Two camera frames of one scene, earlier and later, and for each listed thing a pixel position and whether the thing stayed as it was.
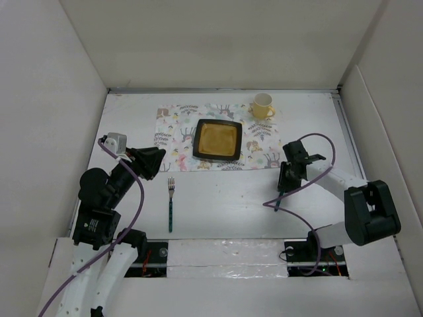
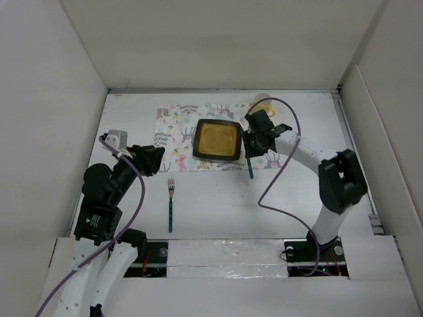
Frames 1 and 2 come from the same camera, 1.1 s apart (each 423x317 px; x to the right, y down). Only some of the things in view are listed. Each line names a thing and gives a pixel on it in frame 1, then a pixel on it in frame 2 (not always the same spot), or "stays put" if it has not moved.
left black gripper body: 140,165 stays put
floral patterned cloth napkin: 261,143 stays put
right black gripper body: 287,179 to 254,147
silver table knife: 281,194 to 250,171
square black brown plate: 217,139 stays put
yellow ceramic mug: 262,104 stays put
